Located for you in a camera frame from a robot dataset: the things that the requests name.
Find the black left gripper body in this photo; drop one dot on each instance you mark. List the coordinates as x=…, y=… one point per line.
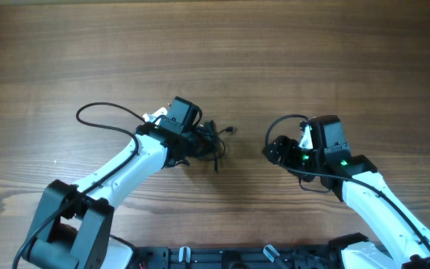
x=191, y=141

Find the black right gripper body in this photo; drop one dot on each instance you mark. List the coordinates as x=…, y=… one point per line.
x=278, y=148

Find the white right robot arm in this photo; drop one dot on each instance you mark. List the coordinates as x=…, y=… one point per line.
x=323, y=152

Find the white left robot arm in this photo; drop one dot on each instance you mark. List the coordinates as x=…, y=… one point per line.
x=72, y=224

